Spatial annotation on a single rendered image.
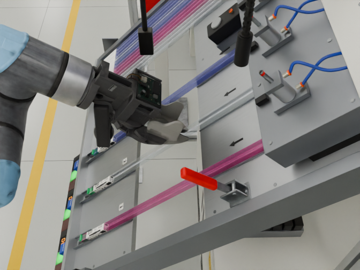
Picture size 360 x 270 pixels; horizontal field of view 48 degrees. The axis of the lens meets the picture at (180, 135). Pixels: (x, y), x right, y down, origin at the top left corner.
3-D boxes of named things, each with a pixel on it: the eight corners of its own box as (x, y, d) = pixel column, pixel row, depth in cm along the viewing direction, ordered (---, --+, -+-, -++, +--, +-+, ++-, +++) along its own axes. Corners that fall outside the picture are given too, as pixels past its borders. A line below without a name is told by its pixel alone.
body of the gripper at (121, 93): (165, 114, 64) (96, 84, 59) (138, 141, 70) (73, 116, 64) (165, 80, 69) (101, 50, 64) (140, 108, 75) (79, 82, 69)
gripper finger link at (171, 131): (203, 138, 70) (158, 117, 66) (184, 155, 74) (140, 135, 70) (203, 125, 72) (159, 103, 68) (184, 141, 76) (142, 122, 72)
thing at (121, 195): (81, 284, 83) (68, 280, 82) (109, 66, 124) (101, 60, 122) (141, 259, 73) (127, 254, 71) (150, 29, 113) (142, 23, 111)
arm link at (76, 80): (46, 106, 63) (55, 70, 68) (73, 117, 65) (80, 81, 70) (64, 77, 58) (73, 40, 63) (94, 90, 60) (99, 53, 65)
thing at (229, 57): (96, 156, 98) (91, 154, 97) (97, 152, 99) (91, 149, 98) (267, 37, 70) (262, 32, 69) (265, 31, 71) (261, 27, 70)
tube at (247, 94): (91, 195, 91) (87, 194, 91) (92, 190, 92) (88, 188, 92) (279, 81, 63) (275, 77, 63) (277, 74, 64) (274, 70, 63)
